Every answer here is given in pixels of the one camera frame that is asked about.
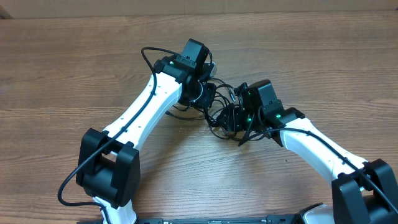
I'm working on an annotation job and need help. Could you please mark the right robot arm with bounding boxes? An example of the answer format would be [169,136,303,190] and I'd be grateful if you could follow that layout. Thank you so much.
[216,80,397,224]

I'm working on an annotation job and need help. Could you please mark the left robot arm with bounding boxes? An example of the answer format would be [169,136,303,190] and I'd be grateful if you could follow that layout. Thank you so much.
[70,39,216,223]

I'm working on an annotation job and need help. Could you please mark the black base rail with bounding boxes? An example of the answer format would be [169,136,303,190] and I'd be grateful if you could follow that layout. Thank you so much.
[76,213,354,224]

